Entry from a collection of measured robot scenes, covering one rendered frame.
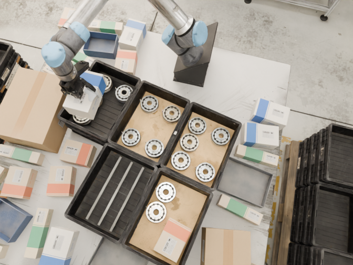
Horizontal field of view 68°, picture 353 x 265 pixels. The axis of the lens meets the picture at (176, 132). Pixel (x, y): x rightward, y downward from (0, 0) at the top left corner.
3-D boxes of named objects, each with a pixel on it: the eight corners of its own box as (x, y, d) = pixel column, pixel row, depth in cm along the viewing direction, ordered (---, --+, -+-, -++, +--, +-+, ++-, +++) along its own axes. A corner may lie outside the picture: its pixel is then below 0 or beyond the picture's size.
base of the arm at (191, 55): (188, 46, 162) (178, 36, 156) (206, 42, 151) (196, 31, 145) (179, 67, 159) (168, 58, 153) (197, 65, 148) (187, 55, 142)
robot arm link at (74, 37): (66, 23, 101) (49, 44, 97) (78, 17, 92) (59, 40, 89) (83, 38, 105) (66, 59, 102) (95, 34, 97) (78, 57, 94)
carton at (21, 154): (45, 155, 153) (40, 153, 147) (41, 165, 151) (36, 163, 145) (6, 146, 154) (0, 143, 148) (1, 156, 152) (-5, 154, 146)
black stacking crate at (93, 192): (111, 148, 144) (106, 142, 134) (159, 171, 141) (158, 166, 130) (71, 216, 133) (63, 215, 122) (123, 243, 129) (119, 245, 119)
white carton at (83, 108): (84, 78, 131) (79, 68, 123) (107, 83, 131) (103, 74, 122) (69, 113, 125) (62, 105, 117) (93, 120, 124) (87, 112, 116)
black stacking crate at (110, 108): (100, 70, 160) (95, 59, 149) (143, 89, 157) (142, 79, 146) (64, 125, 148) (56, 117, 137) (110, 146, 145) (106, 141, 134)
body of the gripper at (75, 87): (64, 96, 112) (53, 82, 101) (72, 79, 115) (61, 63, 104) (82, 100, 112) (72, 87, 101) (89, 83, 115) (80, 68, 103)
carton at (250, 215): (216, 204, 147) (218, 204, 142) (220, 194, 149) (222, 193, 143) (255, 225, 144) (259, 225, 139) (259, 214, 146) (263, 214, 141)
